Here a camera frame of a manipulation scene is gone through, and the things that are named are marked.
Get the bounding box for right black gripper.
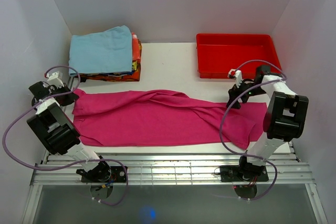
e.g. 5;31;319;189
226;77;267;110

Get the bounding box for pink trousers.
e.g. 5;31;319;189
72;89;267;149

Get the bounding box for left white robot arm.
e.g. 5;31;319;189
27;81;112;183

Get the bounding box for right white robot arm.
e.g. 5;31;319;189
219;65;309;182

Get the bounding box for folded orange patterned trousers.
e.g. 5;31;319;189
80;33;142;82

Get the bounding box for red plastic tray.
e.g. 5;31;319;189
196;34;281;79

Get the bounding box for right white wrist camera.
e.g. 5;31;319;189
228;69;243;88

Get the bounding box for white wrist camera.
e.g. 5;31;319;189
228;69;243;88
45;71;64;89

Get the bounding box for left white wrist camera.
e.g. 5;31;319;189
45;71;64;89

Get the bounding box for aluminium rail frame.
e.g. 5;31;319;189
23;143;327;223

